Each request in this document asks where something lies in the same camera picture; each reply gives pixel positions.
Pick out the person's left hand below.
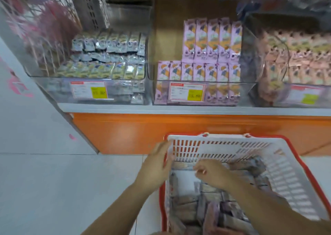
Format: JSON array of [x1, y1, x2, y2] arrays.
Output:
[[135, 140, 174, 193]]

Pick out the person's right hand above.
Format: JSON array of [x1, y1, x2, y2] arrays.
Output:
[[193, 159, 235, 190]]

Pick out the white basket with red rim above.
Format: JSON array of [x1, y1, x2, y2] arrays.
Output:
[[159, 132, 331, 235]]

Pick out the person's right forearm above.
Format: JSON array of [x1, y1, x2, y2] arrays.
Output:
[[223, 176, 331, 235]]

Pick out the person's left forearm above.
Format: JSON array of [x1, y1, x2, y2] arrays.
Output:
[[81, 182, 156, 235]]

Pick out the pile of purple snack packets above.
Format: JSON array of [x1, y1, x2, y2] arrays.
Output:
[[168, 156, 291, 235]]

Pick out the orange white store shelf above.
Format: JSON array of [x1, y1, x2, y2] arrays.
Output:
[[58, 103, 331, 157]]

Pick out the white yellow price label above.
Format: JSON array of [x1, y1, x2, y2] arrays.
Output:
[[287, 85, 324, 105], [169, 82, 206, 102], [70, 81, 108, 99]]

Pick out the clear acrylic display bin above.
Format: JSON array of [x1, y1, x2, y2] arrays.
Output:
[[147, 0, 262, 106], [243, 12, 331, 108], [24, 3, 152, 106]]

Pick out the rows of purple orange packets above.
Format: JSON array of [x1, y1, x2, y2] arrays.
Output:
[[154, 18, 243, 106]]

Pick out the stack of silver blue packets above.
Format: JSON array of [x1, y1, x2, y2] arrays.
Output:
[[47, 31, 147, 105]]

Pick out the rows of pink snack packets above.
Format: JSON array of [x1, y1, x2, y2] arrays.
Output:
[[259, 29, 331, 104]]

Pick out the pink floor sticker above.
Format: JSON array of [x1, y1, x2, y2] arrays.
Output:
[[7, 68, 34, 99]]

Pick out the grey perforated shelf upright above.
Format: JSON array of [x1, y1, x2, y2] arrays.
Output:
[[68, 0, 111, 31]]

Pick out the clear plastic wrapped goods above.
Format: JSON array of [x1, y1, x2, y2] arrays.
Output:
[[236, 0, 331, 19]]

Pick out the wire rack with pink goods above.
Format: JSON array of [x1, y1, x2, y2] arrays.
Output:
[[0, 0, 83, 75]]

